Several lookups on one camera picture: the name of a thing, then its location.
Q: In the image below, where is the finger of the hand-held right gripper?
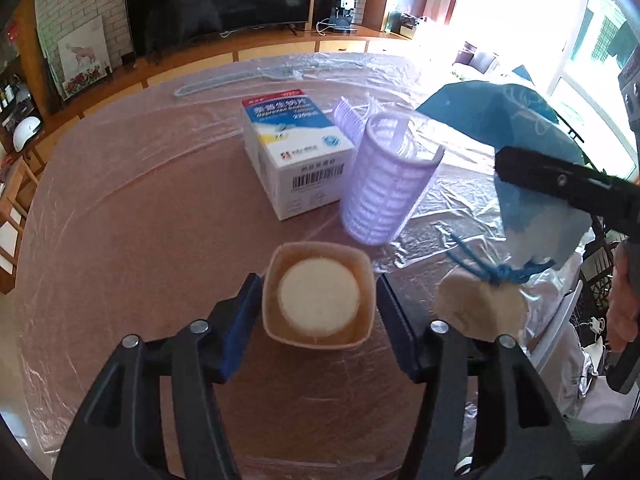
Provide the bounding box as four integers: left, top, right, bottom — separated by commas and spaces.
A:
494, 146, 640, 236

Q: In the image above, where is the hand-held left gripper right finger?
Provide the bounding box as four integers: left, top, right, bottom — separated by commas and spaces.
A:
375, 274, 583, 480

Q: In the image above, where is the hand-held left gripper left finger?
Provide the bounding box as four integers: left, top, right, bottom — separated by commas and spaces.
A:
52, 272, 264, 480

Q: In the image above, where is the teal plastic bag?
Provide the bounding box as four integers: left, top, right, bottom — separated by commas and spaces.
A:
415, 78, 593, 266

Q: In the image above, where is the white and blue medicine box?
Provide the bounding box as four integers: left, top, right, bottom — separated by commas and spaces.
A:
241, 89, 357, 222

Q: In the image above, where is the person's right hand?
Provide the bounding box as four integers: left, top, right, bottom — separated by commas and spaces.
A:
606, 240, 640, 353

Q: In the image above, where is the dark carved wooden chair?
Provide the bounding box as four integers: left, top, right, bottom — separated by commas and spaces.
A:
575, 215, 623, 331

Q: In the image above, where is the purple hair roller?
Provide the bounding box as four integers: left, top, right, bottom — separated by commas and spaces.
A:
340, 112, 446, 247

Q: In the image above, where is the dark armchair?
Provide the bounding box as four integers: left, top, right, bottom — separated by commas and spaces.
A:
452, 42, 501, 78

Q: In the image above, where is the purple comb clip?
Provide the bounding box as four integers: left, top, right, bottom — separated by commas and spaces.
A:
332, 95, 383, 148

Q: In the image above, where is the black box device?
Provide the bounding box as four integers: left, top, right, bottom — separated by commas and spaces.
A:
387, 10, 428, 38

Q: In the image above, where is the long grey flat strip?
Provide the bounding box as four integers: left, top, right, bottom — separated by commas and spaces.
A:
174, 57, 368, 98

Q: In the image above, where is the small wooden side table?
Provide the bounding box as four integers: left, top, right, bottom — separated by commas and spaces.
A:
0, 155, 36, 293

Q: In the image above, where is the black coffee machine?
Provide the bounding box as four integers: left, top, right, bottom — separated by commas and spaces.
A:
332, 0, 357, 33

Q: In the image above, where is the long wooden television cabinet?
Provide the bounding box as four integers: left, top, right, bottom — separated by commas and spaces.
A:
40, 25, 421, 121

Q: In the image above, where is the white helmet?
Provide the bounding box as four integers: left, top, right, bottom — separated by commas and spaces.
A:
12, 116, 42, 152

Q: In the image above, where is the red flower picture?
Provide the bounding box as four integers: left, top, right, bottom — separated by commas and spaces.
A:
60, 67, 112, 98

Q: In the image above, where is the giraffe picture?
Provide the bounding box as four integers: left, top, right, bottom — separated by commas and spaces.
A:
56, 15, 111, 83

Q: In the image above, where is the beige sponge with blue string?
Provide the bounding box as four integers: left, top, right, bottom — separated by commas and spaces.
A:
437, 232, 556, 341

